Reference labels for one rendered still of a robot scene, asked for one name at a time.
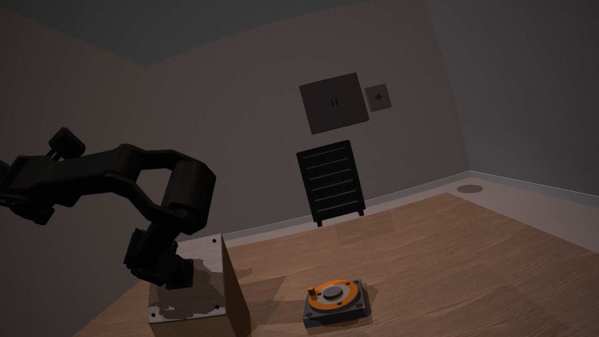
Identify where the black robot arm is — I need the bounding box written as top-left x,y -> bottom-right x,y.
0,144 -> 216,290

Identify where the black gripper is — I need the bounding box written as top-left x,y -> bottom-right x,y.
47,127 -> 86,161

